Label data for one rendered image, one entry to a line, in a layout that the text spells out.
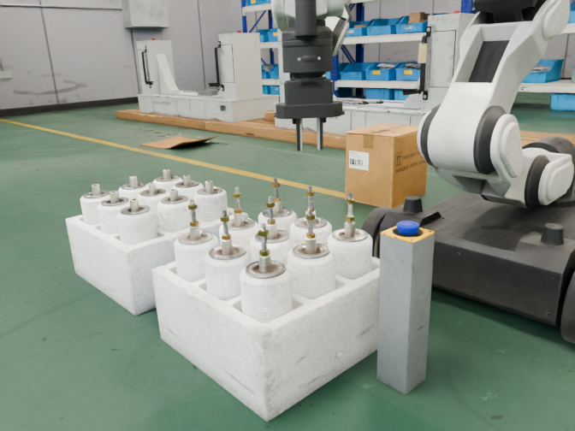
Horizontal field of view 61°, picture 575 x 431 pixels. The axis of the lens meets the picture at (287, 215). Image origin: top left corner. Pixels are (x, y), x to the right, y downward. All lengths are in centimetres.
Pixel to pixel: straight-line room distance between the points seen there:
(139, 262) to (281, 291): 51
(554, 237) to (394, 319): 43
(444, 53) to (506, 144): 197
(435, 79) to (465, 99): 193
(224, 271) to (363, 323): 31
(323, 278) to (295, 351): 15
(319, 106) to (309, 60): 8
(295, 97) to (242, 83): 344
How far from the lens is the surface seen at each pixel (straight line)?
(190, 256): 105
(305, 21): 83
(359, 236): 105
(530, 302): 121
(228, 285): 97
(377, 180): 206
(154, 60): 546
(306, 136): 352
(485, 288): 124
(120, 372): 114
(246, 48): 435
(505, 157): 110
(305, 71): 86
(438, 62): 304
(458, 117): 110
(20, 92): 723
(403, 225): 89
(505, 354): 118
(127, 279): 130
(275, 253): 102
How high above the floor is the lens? 63
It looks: 18 degrees down
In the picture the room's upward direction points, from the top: 2 degrees counter-clockwise
